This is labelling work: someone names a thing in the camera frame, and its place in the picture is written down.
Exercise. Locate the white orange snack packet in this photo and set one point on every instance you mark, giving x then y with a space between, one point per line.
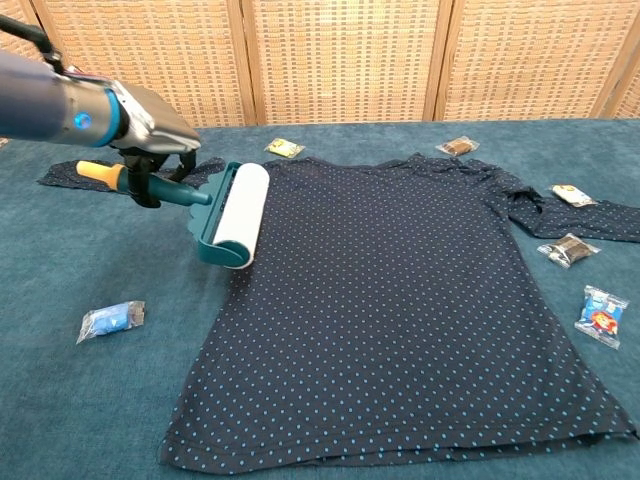
572 195

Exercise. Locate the woven wooden folding screen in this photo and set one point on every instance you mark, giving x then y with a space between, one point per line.
350 60

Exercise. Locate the yellow snack packet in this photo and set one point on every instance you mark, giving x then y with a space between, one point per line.
284 148

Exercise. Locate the dark brown snack packet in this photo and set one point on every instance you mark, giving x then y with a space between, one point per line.
570 250

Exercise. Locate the teal table cover cloth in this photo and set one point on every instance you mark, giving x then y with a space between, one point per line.
75 400

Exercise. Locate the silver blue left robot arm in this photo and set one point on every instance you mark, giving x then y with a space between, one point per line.
40 100

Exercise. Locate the navy polka dot shirt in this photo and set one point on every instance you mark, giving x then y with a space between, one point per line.
375 300

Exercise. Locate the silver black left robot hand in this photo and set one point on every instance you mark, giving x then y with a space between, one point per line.
155 122

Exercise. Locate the blue cartoon snack packet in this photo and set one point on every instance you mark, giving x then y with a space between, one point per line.
600 317

